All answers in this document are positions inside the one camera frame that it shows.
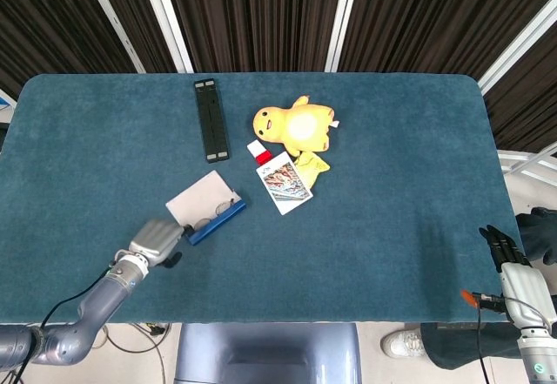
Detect dark brown curtain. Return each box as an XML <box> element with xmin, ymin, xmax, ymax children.
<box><xmin>0</xmin><ymin>0</ymin><xmax>557</xmax><ymax>154</ymax></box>

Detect person in dark clothes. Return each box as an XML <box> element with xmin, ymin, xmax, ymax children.
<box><xmin>419</xmin><ymin>206</ymin><xmax>557</xmax><ymax>370</ymax></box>

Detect white and blue board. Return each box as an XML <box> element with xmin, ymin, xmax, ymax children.
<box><xmin>0</xmin><ymin>87</ymin><xmax>18</xmax><ymax>125</ymax></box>

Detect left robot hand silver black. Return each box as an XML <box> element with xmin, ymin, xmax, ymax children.
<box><xmin>129</xmin><ymin>219</ymin><xmax>186</xmax><ymax>270</ymax></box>

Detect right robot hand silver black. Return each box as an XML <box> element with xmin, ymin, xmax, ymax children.
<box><xmin>478</xmin><ymin>225</ymin><xmax>557</xmax><ymax>331</ymax></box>

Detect yellow plush toy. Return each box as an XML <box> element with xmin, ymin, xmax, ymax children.
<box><xmin>252</xmin><ymin>94</ymin><xmax>341</xmax><ymax>158</ymax></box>

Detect yellow crumpled wrapper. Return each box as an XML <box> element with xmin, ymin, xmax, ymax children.
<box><xmin>293</xmin><ymin>149</ymin><xmax>332</xmax><ymax>189</ymax></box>

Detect black cable with orange tip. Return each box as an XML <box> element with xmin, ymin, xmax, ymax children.
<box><xmin>460</xmin><ymin>288</ymin><xmax>509</xmax><ymax>384</ymax></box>

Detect thin black-framed eyeglasses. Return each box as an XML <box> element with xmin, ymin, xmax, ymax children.
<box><xmin>191</xmin><ymin>199</ymin><xmax>238</xmax><ymax>232</ymax></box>

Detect illustrated card pack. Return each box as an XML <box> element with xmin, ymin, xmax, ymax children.
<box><xmin>255</xmin><ymin>151</ymin><xmax>314</xmax><ymax>217</ymax></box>

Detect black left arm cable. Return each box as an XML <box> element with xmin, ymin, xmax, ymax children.
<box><xmin>12</xmin><ymin>266</ymin><xmax>113</xmax><ymax>384</ymax></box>

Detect white metal rack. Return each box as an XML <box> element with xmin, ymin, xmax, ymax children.
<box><xmin>497</xmin><ymin>142</ymin><xmax>557</xmax><ymax>189</ymax></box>

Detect red and white eraser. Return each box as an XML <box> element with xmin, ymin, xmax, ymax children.
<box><xmin>246</xmin><ymin>139</ymin><xmax>273</xmax><ymax>166</ymax></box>

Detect white frame post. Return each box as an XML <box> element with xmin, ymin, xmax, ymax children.
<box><xmin>324</xmin><ymin>0</ymin><xmax>365</xmax><ymax>74</ymax></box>
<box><xmin>80</xmin><ymin>0</ymin><xmax>147</xmax><ymax>74</ymax></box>
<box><xmin>137</xmin><ymin>0</ymin><xmax>195</xmax><ymax>74</ymax></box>
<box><xmin>476</xmin><ymin>0</ymin><xmax>557</xmax><ymax>96</ymax></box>

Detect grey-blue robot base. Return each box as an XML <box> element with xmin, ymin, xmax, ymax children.
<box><xmin>173</xmin><ymin>322</ymin><xmax>363</xmax><ymax>384</ymax></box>

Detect blue glasses case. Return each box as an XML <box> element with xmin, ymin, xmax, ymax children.
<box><xmin>165</xmin><ymin>170</ymin><xmax>247</xmax><ymax>246</ymax></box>

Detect white sneaker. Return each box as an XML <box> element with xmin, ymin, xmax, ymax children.
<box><xmin>380</xmin><ymin>329</ymin><xmax>430</xmax><ymax>359</ymax></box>

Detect loose floor cables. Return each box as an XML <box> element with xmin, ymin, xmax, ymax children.
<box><xmin>0</xmin><ymin>321</ymin><xmax>171</xmax><ymax>384</ymax></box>

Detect blue table cloth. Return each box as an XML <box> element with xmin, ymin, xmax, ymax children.
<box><xmin>0</xmin><ymin>72</ymin><xmax>521</xmax><ymax>325</ymax></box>

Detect black table bracket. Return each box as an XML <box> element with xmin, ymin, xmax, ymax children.
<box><xmin>436</xmin><ymin>321</ymin><xmax>480</xmax><ymax>331</ymax></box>

